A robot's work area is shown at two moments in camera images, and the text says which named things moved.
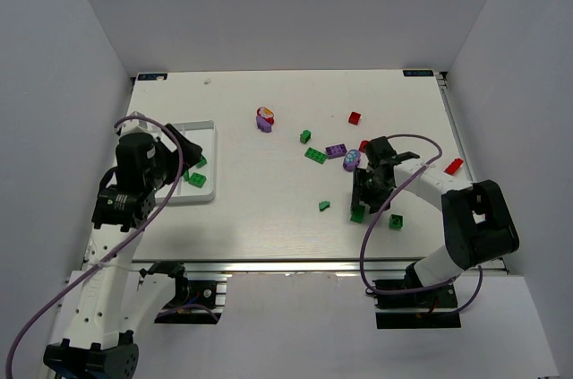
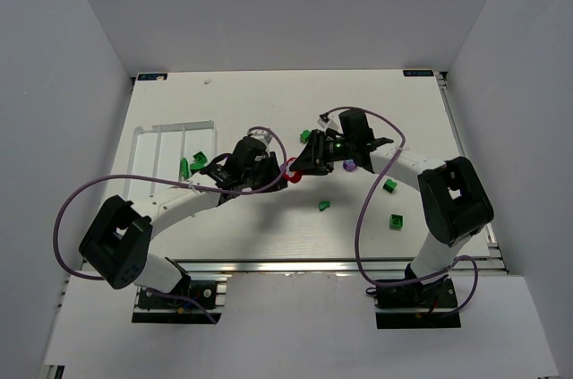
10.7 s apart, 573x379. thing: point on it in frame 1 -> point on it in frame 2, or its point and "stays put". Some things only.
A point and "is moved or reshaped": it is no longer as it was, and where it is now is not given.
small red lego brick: x=354 y=117 is moved or reshaped
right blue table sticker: x=418 y=73 stays put
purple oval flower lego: x=352 y=159 stays put
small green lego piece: x=322 y=205 stays put
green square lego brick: x=396 y=221 stays put
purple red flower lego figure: x=265 y=118 -> x=285 y=168
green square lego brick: x=357 y=213 -> x=195 y=167
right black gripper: x=364 y=188 -> x=317 y=151
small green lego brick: x=304 y=136 stays put
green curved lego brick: x=203 y=161 stays put
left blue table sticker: x=152 y=76 stays put
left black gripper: x=175 y=151 -> x=267 y=171
